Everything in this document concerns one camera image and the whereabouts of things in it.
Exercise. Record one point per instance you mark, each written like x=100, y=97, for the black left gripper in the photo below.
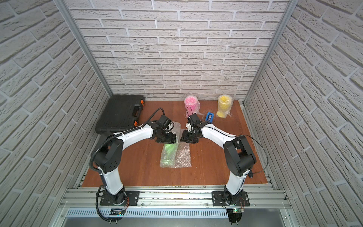
x=169, y=136

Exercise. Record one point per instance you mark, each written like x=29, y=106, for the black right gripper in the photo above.
x=186, y=138

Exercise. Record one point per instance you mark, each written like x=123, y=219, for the green plastic wine glass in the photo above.
x=168, y=155

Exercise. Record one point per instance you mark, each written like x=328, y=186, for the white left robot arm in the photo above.
x=106, y=159

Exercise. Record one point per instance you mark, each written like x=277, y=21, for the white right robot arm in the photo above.
x=240, y=158

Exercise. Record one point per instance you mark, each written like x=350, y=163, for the blue tape dispenser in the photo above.
x=209, y=117

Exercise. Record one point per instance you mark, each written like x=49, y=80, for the black plastic tool case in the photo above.
x=121, y=113

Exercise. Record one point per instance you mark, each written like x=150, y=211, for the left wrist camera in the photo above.
x=165, y=123

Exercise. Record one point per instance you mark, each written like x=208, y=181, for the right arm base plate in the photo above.
x=230, y=199

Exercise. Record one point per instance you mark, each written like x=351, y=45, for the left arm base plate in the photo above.
x=120, y=199

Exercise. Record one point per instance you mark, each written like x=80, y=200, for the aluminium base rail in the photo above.
x=172, y=202

